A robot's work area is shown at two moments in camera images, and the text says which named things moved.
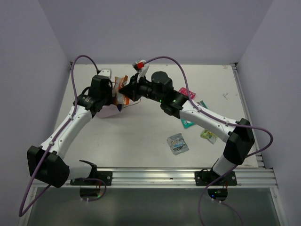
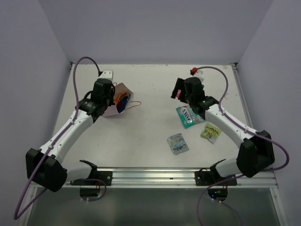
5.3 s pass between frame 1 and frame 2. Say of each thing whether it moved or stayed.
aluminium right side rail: stayed
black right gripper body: moved
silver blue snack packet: stayed
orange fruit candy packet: moved
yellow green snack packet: stayed
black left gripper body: stayed
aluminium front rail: stayed
